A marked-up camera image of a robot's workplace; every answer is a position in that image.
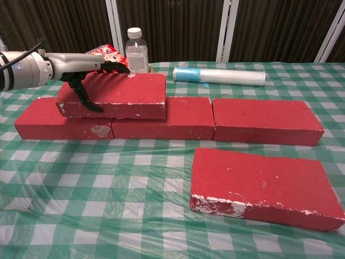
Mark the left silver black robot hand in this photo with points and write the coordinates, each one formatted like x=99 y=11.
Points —
x=72 y=60

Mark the red foam brick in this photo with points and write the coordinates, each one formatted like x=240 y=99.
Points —
x=258 y=183
x=264 y=118
x=175 y=129
x=54 y=129
x=118 y=90

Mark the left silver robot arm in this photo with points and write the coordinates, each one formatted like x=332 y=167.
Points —
x=24 y=70

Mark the red spiral desk calendar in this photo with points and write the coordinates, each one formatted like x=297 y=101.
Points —
x=113 y=54

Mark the clear water bottle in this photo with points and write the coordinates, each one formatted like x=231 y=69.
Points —
x=137 y=54

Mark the green checkered tablecloth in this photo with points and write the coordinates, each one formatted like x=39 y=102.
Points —
x=107 y=189

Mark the plastic bag roll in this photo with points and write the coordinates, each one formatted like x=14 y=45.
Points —
x=221 y=76

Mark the white partition frame post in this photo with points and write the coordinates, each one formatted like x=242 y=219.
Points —
x=2 y=43
x=330 y=32
x=114 y=27
x=226 y=29

